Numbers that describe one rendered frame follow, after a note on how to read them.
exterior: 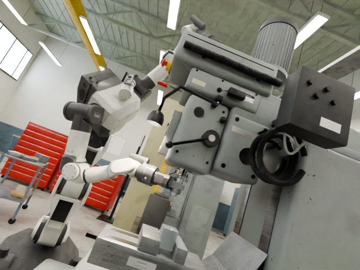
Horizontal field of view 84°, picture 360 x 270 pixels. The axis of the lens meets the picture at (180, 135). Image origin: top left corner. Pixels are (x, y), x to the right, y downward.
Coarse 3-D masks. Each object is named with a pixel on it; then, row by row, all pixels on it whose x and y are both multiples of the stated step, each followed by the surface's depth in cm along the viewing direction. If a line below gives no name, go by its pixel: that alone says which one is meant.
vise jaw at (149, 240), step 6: (144, 228) 67; (150, 228) 70; (156, 228) 73; (144, 234) 60; (150, 234) 63; (156, 234) 65; (138, 240) 64; (144, 240) 58; (150, 240) 59; (156, 240) 59; (138, 246) 58; (144, 246) 58; (150, 246) 58; (156, 246) 59; (150, 252) 58; (156, 252) 58
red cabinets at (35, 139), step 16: (32, 128) 505; (32, 144) 498; (48, 144) 507; (64, 144) 515; (16, 160) 486; (48, 160) 501; (16, 176) 480; (32, 176) 488; (48, 176) 495; (96, 192) 496; (112, 192) 497
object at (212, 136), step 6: (210, 132) 80; (216, 132) 81; (204, 138) 80; (210, 138) 80; (216, 138) 80; (168, 144) 76; (174, 144) 77; (180, 144) 78; (204, 144) 81; (210, 144) 79; (216, 144) 80
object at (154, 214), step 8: (160, 192) 128; (152, 200) 109; (160, 200) 109; (168, 200) 109; (152, 208) 108; (160, 208) 108; (144, 216) 107; (152, 216) 107; (160, 216) 107; (152, 224) 106; (160, 224) 106
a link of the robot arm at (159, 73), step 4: (164, 56) 128; (160, 64) 130; (156, 68) 130; (160, 68) 129; (164, 68) 129; (152, 72) 129; (156, 72) 129; (160, 72) 129; (164, 72) 130; (168, 72) 131; (152, 76) 128; (156, 76) 129; (160, 76) 130; (164, 76) 131; (156, 80) 130; (160, 80) 132; (156, 84) 132
